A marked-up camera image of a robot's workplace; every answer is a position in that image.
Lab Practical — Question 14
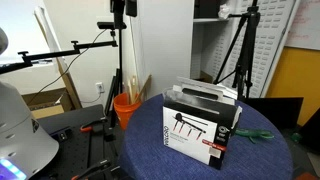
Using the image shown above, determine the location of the orange bucket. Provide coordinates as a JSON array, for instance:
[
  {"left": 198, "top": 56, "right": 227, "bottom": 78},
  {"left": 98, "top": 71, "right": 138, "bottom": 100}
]
[{"left": 113, "top": 93, "right": 142, "bottom": 130}]

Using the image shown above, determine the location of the white perforated cabinet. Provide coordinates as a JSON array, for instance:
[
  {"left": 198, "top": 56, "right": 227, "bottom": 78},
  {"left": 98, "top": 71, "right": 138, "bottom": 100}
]
[{"left": 191, "top": 0, "right": 300, "bottom": 98}]

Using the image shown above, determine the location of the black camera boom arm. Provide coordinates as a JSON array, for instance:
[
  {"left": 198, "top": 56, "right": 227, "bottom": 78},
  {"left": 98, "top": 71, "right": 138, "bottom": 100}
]
[{"left": 0, "top": 22, "right": 127, "bottom": 74}]

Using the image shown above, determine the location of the orange black clamp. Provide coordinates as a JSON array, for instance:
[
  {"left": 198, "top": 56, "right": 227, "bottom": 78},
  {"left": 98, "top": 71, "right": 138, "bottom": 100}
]
[
  {"left": 71, "top": 159, "right": 111, "bottom": 180},
  {"left": 80, "top": 119, "right": 108, "bottom": 132}
]

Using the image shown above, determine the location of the black workbench table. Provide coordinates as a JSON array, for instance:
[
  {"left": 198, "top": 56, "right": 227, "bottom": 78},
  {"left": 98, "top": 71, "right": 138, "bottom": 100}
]
[{"left": 31, "top": 105, "right": 128, "bottom": 180}]

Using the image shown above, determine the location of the black white product box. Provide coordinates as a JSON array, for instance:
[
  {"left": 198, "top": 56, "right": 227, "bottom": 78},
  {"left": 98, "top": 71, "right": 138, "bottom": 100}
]
[{"left": 162, "top": 77, "right": 242, "bottom": 170}]

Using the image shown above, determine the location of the black camera tripod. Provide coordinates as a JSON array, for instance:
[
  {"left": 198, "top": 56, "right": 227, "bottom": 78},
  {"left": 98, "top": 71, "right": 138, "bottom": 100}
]
[{"left": 213, "top": 0, "right": 261, "bottom": 101}]

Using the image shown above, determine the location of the black flat panel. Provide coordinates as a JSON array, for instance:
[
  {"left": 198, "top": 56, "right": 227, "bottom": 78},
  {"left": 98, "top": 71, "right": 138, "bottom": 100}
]
[{"left": 245, "top": 97, "right": 303, "bottom": 129}]

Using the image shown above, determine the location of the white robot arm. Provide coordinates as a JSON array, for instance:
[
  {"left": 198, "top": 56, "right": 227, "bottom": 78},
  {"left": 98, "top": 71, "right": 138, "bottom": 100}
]
[{"left": 0, "top": 82, "right": 59, "bottom": 180}]

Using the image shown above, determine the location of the cardboard box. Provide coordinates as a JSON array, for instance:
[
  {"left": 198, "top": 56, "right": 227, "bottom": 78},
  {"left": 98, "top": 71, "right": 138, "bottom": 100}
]
[{"left": 22, "top": 88, "right": 74, "bottom": 119}]

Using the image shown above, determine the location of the blue table cloth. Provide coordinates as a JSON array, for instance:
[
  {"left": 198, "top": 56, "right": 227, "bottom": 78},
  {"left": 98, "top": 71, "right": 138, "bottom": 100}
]
[{"left": 119, "top": 95, "right": 293, "bottom": 180}]

